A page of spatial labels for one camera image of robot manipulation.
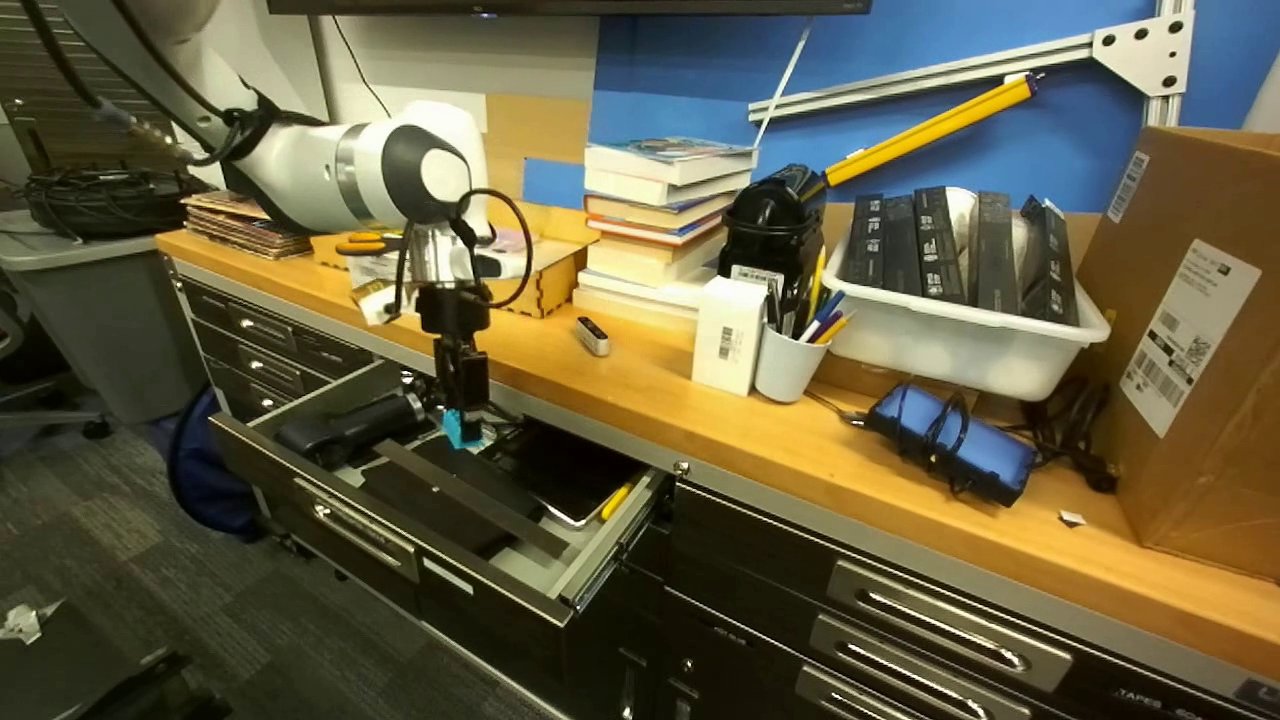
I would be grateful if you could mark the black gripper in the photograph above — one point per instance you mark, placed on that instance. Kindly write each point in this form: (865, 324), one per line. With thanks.
(455, 319)

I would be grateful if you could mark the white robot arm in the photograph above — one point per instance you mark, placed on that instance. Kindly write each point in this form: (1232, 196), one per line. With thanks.
(333, 164)

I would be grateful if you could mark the open grey metal drawer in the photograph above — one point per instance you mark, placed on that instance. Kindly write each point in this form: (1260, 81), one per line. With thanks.
(400, 533)

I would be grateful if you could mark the black drawer cabinet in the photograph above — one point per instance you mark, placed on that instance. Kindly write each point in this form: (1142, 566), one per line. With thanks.
(826, 626)

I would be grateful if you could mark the long black flat box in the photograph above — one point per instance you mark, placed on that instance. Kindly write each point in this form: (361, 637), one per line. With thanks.
(462, 496)

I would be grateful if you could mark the black soft pouch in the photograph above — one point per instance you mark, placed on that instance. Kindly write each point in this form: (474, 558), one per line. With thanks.
(343, 424)

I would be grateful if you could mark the loose white papers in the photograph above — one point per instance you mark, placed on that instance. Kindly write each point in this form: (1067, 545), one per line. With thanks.
(382, 292)

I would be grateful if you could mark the black tablet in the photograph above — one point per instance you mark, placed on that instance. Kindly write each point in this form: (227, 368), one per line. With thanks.
(583, 475)

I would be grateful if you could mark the wooden laser cut box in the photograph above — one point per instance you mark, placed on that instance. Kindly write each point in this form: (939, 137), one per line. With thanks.
(544, 282)

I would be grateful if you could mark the small black silver stick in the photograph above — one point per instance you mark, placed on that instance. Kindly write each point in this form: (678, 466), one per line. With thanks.
(592, 337)

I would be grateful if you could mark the yellow pencil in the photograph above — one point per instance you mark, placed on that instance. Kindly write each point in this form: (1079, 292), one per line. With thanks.
(614, 502)

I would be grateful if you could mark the stack of paperback books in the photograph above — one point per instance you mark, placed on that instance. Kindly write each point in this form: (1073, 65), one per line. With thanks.
(653, 246)

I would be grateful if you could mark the dark blue bag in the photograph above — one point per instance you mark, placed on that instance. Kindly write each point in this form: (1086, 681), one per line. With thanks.
(212, 466)

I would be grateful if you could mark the brown cardboard sheet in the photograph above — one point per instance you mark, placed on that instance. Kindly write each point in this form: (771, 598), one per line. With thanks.
(542, 146)

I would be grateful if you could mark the small white carton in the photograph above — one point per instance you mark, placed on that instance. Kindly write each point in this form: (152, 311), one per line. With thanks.
(729, 337)

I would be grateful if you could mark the pile of magazines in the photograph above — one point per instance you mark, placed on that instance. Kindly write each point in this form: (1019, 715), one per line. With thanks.
(247, 224)

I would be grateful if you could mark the white book with dark cover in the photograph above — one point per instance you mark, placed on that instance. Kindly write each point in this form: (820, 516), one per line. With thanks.
(666, 160)

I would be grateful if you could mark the white pen cup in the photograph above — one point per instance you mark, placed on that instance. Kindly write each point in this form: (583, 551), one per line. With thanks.
(789, 360)

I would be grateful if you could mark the black desktop device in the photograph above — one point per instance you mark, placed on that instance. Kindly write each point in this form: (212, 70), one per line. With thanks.
(772, 224)

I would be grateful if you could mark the bunch of pens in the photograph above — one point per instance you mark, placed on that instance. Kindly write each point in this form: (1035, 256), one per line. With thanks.
(806, 311)

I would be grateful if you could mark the grey storage bin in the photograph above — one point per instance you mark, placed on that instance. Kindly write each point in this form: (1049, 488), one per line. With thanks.
(92, 323)

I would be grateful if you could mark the black fabric bag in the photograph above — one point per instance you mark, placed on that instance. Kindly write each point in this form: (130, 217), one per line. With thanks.
(101, 201)

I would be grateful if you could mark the black slim box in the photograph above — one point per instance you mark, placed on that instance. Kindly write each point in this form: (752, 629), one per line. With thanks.
(905, 240)
(1049, 264)
(865, 240)
(943, 246)
(992, 256)

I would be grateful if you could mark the thin white rod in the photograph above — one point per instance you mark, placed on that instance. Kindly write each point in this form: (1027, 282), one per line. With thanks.
(783, 95)

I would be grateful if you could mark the white plastic tub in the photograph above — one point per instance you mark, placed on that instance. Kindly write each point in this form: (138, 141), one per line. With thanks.
(962, 341)

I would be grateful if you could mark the blue zip pouch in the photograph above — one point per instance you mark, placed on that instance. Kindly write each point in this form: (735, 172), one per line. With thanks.
(981, 450)

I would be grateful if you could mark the long yellow ruler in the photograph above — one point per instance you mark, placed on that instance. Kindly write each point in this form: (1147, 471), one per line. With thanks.
(933, 128)

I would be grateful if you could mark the tiny white clip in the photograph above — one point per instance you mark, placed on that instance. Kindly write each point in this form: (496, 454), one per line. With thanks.
(1070, 516)

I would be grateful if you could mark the large cardboard box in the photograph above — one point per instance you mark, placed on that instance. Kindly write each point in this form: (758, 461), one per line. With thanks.
(1203, 400)

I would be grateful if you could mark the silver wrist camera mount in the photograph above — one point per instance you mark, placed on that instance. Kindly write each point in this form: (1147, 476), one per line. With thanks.
(438, 253)

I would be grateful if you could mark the white metal rail bracket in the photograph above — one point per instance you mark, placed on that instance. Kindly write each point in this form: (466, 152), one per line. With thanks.
(1013, 63)

